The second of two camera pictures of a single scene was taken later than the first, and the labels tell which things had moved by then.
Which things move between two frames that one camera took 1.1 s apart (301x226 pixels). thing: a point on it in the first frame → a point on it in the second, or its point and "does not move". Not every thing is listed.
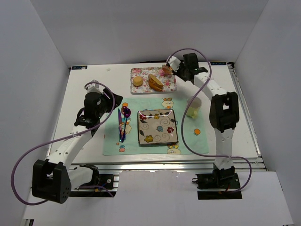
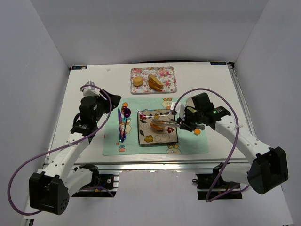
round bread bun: x=138 y=81 does not move
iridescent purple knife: x=120 y=118 does not move
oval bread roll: x=167 y=69 → x=157 y=124
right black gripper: x=178 y=70 → x=186 y=125
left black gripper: x=110 y=100 does not move
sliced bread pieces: x=154 y=83 does not move
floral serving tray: x=145 y=87 does not move
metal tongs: x=172 y=70 → x=173 y=124
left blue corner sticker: x=79 y=67 does not move
